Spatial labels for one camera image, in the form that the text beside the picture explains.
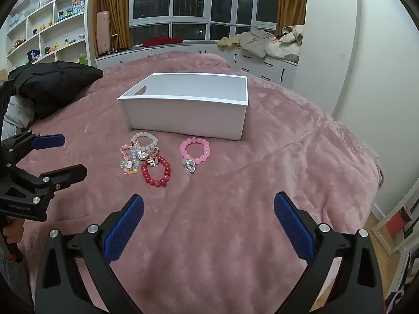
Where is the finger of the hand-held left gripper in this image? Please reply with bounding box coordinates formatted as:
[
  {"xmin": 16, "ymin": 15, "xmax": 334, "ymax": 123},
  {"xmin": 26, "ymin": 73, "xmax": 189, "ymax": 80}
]
[
  {"xmin": 0, "ymin": 130, "xmax": 66, "ymax": 171},
  {"xmin": 20, "ymin": 164, "xmax": 88, "ymax": 200}
]

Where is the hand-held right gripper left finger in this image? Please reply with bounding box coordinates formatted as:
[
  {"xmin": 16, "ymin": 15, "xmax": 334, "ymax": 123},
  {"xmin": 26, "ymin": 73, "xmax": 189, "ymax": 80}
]
[{"xmin": 34, "ymin": 194, "xmax": 145, "ymax": 314}]

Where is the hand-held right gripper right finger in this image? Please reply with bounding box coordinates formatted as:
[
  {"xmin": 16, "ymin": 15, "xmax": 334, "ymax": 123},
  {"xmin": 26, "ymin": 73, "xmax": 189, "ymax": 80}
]
[{"xmin": 274, "ymin": 191, "xmax": 384, "ymax": 314}]

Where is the red bead bracelet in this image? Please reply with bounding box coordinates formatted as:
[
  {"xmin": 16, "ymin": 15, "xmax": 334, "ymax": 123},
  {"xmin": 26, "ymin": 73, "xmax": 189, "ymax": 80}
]
[{"xmin": 141, "ymin": 155, "xmax": 171, "ymax": 188}]

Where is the colourful bead bracelet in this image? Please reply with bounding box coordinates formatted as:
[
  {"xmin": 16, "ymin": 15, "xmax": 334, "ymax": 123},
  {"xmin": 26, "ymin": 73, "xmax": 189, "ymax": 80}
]
[{"xmin": 118, "ymin": 142, "xmax": 143, "ymax": 177}]

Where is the white bead bracelet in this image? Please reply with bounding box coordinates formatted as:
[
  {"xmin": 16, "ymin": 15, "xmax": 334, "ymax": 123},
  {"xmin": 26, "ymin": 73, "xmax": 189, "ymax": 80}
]
[{"xmin": 130, "ymin": 131, "xmax": 160, "ymax": 161}]

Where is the pink bead bracelet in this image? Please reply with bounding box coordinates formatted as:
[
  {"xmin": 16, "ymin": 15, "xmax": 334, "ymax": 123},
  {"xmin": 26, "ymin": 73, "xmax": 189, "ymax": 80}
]
[{"xmin": 179, "ymin": 137, "xmax": 212, "ymax": 174}]

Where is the white storage box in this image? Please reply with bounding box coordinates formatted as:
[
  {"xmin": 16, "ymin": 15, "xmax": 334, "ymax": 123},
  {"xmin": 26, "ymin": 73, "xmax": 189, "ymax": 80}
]
[{"xmin": 117, "ymin": 73, "xmax": 249, "ymax": 140}]

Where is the person's left forearm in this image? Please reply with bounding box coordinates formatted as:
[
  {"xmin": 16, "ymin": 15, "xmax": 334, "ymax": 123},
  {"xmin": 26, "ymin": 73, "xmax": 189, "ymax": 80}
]
[{"xmin": 0, "ymin": 255, "xmax": 35, "ymax": 314}]

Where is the person's left hand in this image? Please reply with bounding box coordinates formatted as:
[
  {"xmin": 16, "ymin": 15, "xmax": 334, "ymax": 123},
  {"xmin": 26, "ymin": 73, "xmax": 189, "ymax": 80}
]
[{"xmin": 2, "ymin": 217, "xmax": 26, "ymax": 259}]

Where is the white pillow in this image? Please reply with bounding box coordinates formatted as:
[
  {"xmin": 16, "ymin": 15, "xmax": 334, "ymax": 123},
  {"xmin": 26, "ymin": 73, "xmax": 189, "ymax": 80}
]
[{"xmin": 0, "ymin": 93, "xmax": 36, "ymax": 141}]

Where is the black down jacket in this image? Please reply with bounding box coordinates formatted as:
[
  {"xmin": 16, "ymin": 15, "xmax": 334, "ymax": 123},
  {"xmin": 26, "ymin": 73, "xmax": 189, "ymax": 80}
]
[{"xmin": 8, "ymin": 60, "xmax": 103, "ymax": 120}]

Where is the white framed mirror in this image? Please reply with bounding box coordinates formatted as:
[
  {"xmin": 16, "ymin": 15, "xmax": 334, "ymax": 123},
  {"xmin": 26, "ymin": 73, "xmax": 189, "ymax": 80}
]
[{"xmin": 370, "ymin": 177, "xmax": 419, "ymax": 256}]

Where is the white shelf with toys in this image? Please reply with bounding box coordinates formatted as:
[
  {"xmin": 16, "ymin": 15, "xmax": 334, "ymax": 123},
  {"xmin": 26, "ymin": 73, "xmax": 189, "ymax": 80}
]
[{"xmin": 5, "ymin": 0, "xmax": 90, "ymax": 69}]

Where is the pink suitcase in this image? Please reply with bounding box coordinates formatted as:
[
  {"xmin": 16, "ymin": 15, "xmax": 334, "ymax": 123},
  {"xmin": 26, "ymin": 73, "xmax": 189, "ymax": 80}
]
[{"xmin": 96, "ymin": 11, "xmax": 113, "ymax": 56}]

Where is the mustard curtain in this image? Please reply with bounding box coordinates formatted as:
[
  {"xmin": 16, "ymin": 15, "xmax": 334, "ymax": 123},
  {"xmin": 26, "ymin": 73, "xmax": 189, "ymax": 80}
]
[
  {"xmin": 98, "ymin": 0, "xmax": 134, "ymax": 50},
  {"xmin": 277, "ymin": 0, "xmax": 308, "ymax": 36}
]

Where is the red cushion on sill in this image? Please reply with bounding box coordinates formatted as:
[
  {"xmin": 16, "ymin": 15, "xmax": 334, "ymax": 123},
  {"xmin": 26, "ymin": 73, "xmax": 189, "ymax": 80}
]
[{"xmin": 142, "ymin": 37, "xmax": 184, "ymax": 47}]

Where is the white drawer cabinet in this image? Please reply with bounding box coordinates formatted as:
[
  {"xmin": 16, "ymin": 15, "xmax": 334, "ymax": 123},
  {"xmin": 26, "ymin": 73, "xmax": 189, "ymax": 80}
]
[{"xmin": 95, "ymin": 41, "xmax": 298, "ymax": 89}]

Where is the white floral quilt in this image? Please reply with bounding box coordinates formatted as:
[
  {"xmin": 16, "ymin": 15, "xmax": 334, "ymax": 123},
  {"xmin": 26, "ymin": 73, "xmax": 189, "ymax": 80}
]
[{"xmin": 265, "ymin": 36, "xmax": 302, "ymax": 63}]

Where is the beige clothes pile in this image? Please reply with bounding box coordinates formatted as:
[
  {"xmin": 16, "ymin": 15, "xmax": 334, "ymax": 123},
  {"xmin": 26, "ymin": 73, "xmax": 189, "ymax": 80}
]
[{"xmin": 214, "ymin": 28, "xmax": 279, "ymax": 58}]

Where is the cream plush toy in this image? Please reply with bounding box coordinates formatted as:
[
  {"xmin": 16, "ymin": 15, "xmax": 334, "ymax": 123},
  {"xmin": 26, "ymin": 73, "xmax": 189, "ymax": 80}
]
[{"xmin": 278, "ymin": 24, "xmax": 305, "ymax": 44}]

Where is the large bay window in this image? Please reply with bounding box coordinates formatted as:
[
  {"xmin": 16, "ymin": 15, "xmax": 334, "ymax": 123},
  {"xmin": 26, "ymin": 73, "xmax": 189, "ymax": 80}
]
[{"xmin": 129, "ymin": 0, "xmax": 282, "ymax": 41}]

